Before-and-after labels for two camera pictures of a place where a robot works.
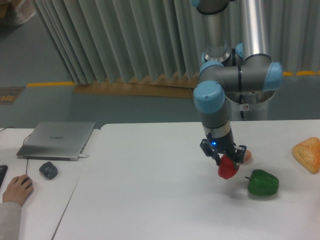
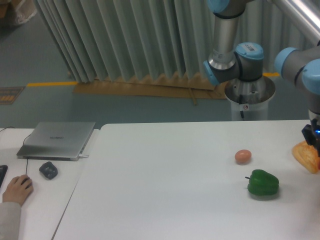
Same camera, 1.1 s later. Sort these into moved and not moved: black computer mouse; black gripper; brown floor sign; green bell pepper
Moved: black gripper
Not moved: green bell pepper; black computer mouse; brown floor sign
